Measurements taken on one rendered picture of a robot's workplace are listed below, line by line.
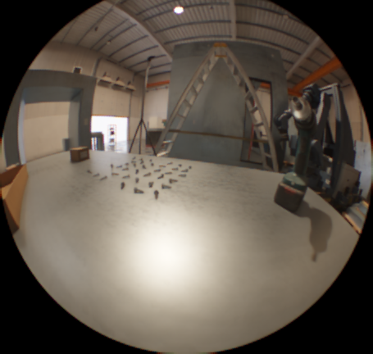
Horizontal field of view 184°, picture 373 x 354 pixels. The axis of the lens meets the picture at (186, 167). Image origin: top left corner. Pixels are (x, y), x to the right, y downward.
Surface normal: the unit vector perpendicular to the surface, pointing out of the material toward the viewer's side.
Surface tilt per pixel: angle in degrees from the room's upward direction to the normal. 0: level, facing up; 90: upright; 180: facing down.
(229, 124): 90
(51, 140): 90
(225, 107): 90
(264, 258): 0
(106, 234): 0
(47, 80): 90
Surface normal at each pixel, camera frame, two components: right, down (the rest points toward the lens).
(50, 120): 0.95, 0.15
